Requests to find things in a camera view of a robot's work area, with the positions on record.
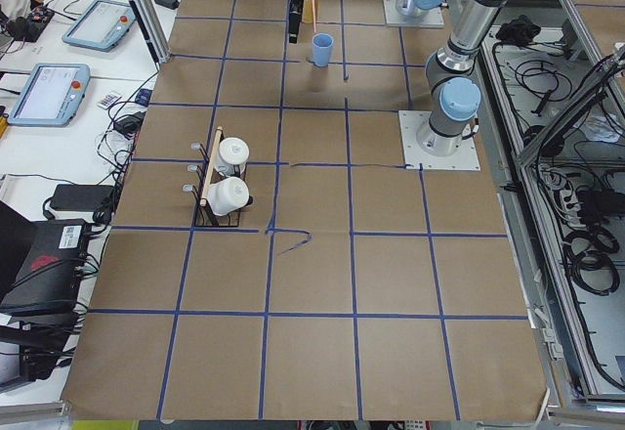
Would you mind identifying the pink chopstick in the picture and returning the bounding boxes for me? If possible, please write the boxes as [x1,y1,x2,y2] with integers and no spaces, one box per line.
[310,0,317,34]

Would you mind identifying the light blue plastic cup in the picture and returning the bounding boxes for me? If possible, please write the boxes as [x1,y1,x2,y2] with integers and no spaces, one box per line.
[312,33,334,67]

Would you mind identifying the bamboo chopstick holder cup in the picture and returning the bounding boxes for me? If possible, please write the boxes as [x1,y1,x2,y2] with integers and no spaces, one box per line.
[302,0,318,24]

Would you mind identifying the white mug with face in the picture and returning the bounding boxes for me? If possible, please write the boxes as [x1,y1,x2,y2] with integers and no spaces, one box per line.
[215,137,250,177]

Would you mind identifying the far teach pendant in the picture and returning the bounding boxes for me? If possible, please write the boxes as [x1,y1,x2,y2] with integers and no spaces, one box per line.
[62,0,136,52]

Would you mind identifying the teach pendant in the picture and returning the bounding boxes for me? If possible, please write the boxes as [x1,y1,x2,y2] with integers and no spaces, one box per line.
[8,63,91,127]
[62,0,136,52]

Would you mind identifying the white mug left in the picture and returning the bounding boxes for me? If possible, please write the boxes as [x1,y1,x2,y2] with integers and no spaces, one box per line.
[208,177,253,216]

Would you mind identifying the remote control with coloured buttons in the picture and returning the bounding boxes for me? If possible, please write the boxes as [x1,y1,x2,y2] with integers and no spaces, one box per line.
[97,91,122,109]

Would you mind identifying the near teach pendant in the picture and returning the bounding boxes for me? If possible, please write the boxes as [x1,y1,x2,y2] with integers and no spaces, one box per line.
[8,63,91,127]

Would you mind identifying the black power adapter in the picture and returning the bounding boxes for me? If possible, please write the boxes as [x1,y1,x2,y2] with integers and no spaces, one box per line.
[50,184,113,212]

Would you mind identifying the black laptop computer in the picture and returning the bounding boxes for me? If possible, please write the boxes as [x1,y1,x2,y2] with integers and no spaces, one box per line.
[1,203,91,326]

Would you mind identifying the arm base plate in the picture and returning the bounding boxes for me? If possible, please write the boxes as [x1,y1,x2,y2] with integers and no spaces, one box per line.
[398,110,480,171]
[383,0,444,28]

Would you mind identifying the aluminium frame post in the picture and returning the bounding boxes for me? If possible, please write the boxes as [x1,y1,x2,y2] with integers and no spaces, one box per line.
[127,0,171,64]

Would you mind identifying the black wire mug rack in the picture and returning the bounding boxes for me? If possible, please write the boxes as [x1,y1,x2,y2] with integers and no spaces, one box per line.
[183,134,254,228]

